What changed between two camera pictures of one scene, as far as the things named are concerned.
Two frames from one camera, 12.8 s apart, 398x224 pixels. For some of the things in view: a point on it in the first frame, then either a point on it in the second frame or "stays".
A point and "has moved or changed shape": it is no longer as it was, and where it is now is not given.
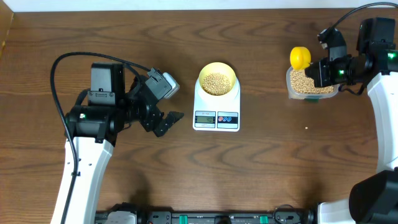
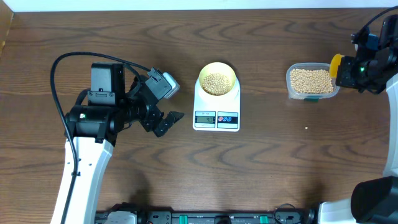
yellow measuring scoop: x=300 y=58 has moved or changed shape
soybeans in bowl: x=217 y=84 stays
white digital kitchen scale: x=220 y=113 stays
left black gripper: x=155 y=114 stays
